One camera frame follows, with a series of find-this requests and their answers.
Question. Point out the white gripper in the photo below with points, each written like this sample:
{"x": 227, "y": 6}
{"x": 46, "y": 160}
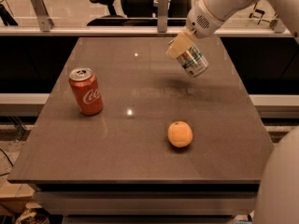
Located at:
{"x": 200, "y": 20}

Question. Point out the white green 7up can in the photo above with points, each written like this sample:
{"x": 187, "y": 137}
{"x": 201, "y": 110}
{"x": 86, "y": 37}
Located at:
{"x": 192, "y": 60}

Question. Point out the red coca-cola can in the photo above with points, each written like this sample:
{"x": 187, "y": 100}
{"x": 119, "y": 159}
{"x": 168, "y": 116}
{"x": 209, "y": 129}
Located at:
{"x": 84, "y": 85}

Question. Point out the black office chair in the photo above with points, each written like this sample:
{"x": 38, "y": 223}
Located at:
{"x": 142, "y": 13}

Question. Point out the orange fruit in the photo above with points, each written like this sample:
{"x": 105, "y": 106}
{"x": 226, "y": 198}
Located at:
{"x": 179, "y": 134}

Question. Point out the middle metal bracket post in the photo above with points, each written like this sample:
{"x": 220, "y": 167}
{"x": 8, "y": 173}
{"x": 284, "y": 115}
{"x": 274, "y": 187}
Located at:
{"x": 162, "y": 16}

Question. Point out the metal bracket post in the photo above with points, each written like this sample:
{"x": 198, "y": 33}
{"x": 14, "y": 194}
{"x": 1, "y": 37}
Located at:
{"x": 44, "y": 20}
{"x": 277, "y": 26}
{"x": 162, "y": 16}

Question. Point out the wooden frame chair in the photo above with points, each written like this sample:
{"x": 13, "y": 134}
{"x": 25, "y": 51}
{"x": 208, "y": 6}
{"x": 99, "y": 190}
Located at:
{"x": 263, "y": 13}

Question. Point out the right metal bracket post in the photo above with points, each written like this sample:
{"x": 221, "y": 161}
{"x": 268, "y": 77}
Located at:
{"x": 277, "y": 26}

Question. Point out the left metal bracket post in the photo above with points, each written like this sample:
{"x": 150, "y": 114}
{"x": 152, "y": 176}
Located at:
{"x": 44, "y": 20}

